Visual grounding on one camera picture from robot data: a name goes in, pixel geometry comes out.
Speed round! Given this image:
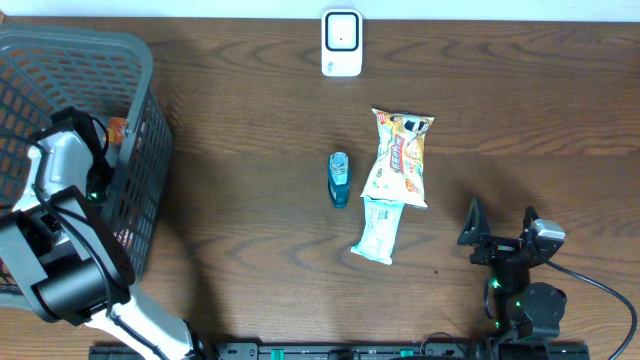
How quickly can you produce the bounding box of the yellow snack bag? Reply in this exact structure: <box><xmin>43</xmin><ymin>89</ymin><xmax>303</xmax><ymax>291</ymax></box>
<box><xmin>361</xmin><ymin>108</ymin><xmax>435</xmax><ymax>209</ymax></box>

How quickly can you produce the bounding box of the white barcode scanner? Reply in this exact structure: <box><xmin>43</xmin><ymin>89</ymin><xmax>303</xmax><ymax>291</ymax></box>
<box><xmin>321</xmin><ymin>9</ymin><xmax>364</xmax><ymax>77</ymax></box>

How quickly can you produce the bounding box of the small orange snack packet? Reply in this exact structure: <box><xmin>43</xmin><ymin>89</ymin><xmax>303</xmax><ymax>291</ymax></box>
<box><xmin>107</xmin><ymin>117</ymin><xmax>128</xmax><ymax>145</ymax></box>

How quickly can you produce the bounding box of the black camera cable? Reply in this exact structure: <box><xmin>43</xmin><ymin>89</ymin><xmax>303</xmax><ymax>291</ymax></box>
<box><xmin>543</xmin><ymin>258</ymin><xmax>639</xmax><ymax>360</ymax></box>

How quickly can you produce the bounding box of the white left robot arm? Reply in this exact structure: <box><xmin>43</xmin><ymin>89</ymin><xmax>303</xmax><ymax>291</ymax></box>
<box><xmin>1</xmin><ymin>107</ymin><xmax>214</xmax><ymax>359</ymax></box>

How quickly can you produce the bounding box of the blue liquid bottle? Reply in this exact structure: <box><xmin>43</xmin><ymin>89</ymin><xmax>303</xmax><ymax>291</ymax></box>
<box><xmin>327</xmin><ymin>152</ymin><xmax>351</xmax><ymax>208</ymax></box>

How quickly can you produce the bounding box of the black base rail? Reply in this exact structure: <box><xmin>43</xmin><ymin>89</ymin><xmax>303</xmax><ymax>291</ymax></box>
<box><xmin>89</xmin><ymin>339</ymin><xmax>591</xmax><ymax>360</ymax></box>

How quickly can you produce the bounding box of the teal white wipes pack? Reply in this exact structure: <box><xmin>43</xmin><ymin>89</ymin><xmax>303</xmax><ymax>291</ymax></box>
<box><xmin>350</xmin><ymin>197</ymin><xmax>404</xmax><ymax>265</ymax></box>

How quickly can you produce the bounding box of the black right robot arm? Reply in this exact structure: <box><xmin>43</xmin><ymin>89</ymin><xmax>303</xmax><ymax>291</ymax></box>
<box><xmin>457</xmin><ymin>198</ymin><xmax>567</xmax><ymax>359</ymax></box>

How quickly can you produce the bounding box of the dark grey plastic basket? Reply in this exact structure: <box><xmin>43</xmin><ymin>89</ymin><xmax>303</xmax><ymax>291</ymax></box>
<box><xmin>1</xmin><ymin>24</ymin><xmax>172</xmax><ymax>275</ymax></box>

